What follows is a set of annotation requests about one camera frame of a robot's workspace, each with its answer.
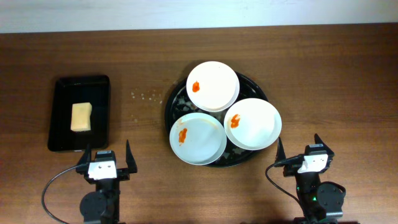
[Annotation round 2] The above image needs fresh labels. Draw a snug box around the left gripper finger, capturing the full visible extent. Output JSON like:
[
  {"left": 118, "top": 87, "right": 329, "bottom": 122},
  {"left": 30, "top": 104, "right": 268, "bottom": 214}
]
[
  {"left": 126, "top": 139, "right": 137, "bottom": 173},
  {"left": 77, "top": 144, "right": 91, "bottom": 166}
]

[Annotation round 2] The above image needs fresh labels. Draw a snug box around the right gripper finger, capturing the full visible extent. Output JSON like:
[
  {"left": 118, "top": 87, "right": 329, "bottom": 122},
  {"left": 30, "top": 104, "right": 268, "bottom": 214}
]
[
  {"left": 314, "top": 133, "right": 330, "bottom": 149},
  {"left": 276, "top": 137, "right": 286, "bottom": 162}
]

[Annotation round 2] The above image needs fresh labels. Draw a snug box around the yellow sponge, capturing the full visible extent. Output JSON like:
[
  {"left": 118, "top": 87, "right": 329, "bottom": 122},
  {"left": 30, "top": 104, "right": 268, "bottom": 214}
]
[{"left": 70, "top": 102, "right": 92, "bottom": 132}]

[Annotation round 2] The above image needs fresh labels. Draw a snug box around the white plate top pinkish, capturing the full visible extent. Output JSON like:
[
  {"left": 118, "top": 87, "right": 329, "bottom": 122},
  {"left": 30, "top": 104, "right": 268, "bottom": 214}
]
[{"left": 186, "top": 61, "right": 240, "bottom": 112}]

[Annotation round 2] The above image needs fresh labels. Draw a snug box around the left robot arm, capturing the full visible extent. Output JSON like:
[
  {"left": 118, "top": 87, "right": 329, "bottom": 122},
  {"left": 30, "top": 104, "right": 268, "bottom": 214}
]
[{"left": 76, "top": 142, "right": 137, "bottom": 224}]

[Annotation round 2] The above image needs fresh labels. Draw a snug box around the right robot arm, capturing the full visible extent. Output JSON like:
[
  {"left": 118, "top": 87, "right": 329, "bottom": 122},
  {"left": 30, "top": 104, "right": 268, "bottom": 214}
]
[{"left": 273, "top": 134, "right": 346, "bottom": 223}]

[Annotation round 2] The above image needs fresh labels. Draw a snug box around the black rectangular tray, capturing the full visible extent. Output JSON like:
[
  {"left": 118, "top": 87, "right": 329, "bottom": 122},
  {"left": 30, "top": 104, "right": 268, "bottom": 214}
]
[{"left": 47, "top": 74, "right": 111, "bottom": 152}]

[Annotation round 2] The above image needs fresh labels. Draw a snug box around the black round tray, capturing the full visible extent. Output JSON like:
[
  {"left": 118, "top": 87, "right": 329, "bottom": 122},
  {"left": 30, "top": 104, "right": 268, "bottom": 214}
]
[{"left": 164, "top": 72, "right": 268, "bottom": 167}]

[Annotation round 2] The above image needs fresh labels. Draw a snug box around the light blue plate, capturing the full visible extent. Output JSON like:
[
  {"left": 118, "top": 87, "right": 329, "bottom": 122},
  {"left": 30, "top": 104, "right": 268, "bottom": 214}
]
[{"left": 169, "top": 113, "right": 227, "bottom": 166}]

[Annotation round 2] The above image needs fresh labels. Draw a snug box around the right black cable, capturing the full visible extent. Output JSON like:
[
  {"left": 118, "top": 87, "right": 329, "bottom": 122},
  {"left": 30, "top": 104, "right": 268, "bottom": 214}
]
[{"left": 264, "top": 155, "right": 304, "bottom": 206}]

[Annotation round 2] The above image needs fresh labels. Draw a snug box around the black cable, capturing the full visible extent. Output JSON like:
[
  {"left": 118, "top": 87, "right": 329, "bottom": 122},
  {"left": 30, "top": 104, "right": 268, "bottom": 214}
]
[
  {"left": 264, "top": 155, "right": 304, "bottom": 206},
  {"left": 41, "top": 164, "right": 82, "bottom": 224}
]

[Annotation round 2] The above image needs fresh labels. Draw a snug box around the left black cable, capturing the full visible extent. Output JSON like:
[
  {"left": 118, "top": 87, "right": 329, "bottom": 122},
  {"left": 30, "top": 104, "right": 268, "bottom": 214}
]
[{"left": 41, "top": 164, "right": 82, "bottom": 224}]

